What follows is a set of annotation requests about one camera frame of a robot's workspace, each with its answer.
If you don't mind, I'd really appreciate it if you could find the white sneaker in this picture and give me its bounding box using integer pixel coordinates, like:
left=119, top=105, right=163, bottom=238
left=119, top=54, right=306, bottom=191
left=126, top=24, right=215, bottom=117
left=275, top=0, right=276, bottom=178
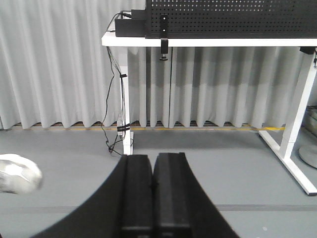
left=0, top=154, right=43, bottom=194

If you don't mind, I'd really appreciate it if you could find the grey round stand base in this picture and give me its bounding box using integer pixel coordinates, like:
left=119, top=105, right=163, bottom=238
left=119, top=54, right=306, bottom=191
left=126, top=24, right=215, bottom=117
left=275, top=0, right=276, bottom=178
left=298, top=145, right=317, bottom=168

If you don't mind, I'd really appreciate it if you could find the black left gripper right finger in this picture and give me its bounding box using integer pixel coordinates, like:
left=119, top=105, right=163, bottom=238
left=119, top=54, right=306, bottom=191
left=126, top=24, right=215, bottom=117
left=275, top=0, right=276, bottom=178
left=154, top=153, right=238, bottom=238

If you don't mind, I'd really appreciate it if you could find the black pegboard clamp bracket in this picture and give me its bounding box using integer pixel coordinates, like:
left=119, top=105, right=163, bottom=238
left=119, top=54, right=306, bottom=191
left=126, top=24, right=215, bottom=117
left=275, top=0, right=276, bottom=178
left=159, top=14, right=168, bottom=61

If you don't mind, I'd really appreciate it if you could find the grey pleated curtain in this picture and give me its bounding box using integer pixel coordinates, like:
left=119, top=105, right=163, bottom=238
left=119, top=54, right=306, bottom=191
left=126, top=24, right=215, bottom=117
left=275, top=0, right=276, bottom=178
left=0, top=0, right=308, bottom=129

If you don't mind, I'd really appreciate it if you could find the black perforated pegboard panel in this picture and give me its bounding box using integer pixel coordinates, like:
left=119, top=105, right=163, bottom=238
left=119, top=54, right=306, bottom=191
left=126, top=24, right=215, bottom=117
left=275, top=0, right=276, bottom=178
left=146, top=0, right=317, bottom=39

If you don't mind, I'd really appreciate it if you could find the white power strip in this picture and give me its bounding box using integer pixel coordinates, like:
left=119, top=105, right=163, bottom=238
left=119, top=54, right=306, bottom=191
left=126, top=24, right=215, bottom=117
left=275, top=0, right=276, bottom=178
left=117, top=113, right=124, bottom=139

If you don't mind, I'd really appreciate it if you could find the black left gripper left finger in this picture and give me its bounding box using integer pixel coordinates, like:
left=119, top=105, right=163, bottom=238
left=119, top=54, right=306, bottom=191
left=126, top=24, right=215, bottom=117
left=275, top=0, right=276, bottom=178
left=35, top=155, right=153, bottom=238

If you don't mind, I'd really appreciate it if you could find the black hanging cable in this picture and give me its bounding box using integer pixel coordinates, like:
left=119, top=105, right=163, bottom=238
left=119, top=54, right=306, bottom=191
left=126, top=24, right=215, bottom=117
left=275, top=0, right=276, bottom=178
left=101, top=10, right=132, bottom=156

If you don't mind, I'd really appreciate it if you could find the white standing desk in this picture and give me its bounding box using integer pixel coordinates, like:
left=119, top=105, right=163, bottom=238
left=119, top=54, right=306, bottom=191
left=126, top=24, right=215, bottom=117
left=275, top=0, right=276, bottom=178
left=101, top=32, right=317, bottom=196

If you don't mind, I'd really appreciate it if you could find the black box on desk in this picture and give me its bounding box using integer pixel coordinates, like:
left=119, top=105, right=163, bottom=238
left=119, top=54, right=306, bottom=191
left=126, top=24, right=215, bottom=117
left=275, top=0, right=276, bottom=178
left=115, top=9, right=147, bottom=38

